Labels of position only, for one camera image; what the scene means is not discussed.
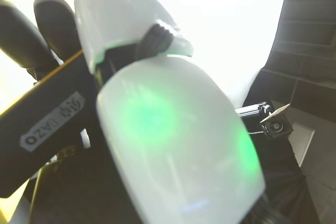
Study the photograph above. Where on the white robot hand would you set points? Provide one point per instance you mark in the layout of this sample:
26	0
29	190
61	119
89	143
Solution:
170	129

